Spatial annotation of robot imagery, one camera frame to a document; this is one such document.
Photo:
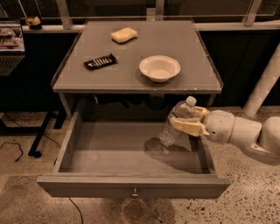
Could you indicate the white diagonal pole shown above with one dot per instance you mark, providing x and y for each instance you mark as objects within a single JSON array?
[{"x": 263, "y": 87}]

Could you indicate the grey cabinet with glass top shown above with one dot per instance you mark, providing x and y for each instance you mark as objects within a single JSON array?
[{"x": 176, "y": 39}]

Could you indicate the small yellow object on ledge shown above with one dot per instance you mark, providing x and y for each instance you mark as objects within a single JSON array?
[{"x": 33, "y": 22}]

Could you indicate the box with printed cover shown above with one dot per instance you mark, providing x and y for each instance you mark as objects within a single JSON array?
[{"x": 11, "y": 37}]

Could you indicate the open grey top drawer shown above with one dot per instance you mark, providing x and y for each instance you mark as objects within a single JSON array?
[{"x": 108, "y": 159}]

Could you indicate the white paper bowl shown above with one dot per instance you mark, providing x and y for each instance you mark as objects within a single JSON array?
[{"x": 159, "y": 68}]

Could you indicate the clear plastic water bottle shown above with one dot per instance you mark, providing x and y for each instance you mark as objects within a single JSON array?
[{"x": 183, "y": 109}]

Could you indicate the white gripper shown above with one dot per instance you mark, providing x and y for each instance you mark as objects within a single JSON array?
[{"x": 219, "y": 126}]

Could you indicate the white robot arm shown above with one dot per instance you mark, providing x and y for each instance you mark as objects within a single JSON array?
[{"x": 260, "y": 141}]

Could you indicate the metal drawer knob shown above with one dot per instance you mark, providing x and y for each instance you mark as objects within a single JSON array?
[{"x": 134, "y": 194}]

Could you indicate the black snack bar wrapper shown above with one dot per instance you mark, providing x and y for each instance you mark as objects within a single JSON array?
[{"x": 103, "y": 61}]

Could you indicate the yellow sponge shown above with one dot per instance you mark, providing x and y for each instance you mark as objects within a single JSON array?
[{"x": 124, "y": 35}]

